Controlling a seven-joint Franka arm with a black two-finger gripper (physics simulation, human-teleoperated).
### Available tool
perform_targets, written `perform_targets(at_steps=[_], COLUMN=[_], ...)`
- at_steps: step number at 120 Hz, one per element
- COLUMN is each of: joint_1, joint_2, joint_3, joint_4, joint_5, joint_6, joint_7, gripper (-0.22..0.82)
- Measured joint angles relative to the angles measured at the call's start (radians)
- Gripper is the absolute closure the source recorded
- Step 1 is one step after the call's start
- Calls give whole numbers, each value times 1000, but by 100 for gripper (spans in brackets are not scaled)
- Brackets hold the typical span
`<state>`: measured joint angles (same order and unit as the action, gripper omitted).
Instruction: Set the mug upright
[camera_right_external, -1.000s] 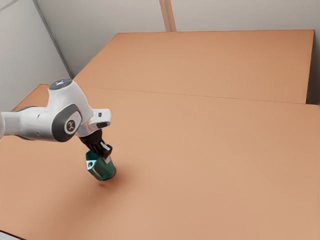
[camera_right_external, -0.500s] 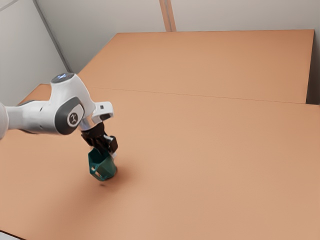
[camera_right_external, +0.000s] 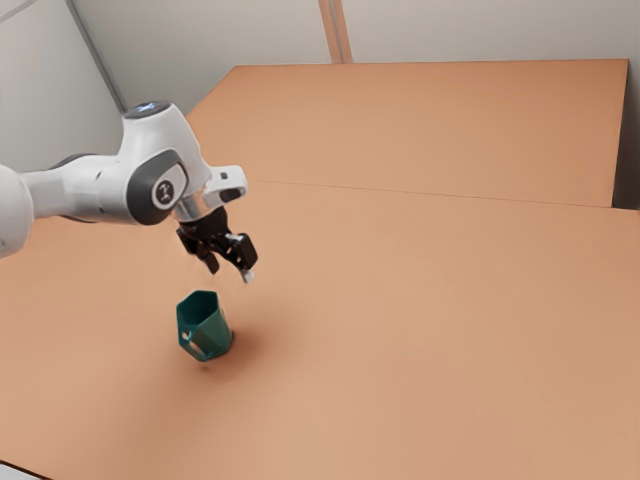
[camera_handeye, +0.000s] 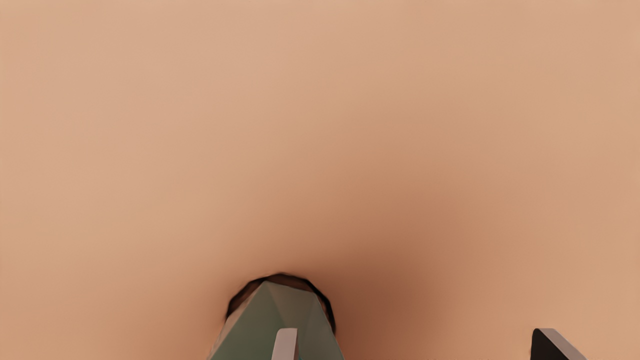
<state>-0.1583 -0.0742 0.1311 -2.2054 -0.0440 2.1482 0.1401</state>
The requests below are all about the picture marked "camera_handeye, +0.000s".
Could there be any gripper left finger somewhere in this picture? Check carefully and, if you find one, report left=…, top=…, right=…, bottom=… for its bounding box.
left=271, top=328, right=299, bottom=360

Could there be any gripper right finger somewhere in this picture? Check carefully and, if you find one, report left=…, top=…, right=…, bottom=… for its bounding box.
left=530, top=328, right=588, bottom=360

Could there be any teal faceted mug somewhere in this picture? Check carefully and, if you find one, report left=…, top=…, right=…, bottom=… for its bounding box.
left=207, top=280, right=346, bottom=360

